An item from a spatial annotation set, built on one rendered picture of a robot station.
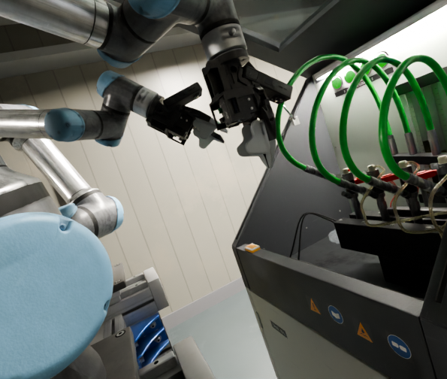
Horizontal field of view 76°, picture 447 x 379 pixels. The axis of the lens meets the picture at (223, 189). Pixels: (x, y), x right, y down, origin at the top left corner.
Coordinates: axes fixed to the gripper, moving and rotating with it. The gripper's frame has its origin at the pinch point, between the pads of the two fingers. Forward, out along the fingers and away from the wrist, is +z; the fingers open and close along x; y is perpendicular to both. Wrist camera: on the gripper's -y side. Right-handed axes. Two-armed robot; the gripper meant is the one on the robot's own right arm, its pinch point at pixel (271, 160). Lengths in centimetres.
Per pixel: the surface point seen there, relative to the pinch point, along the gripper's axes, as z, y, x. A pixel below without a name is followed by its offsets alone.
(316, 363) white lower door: 54, -3, -14
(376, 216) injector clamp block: 23.8, -30.4, -7.8
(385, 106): -2.8, -16.9, 12.6
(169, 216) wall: 29, -13, -207
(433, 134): 7.0, -40.4, 4.7
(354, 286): 26.8, -4.6, 6.5
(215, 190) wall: 22, -62, -206
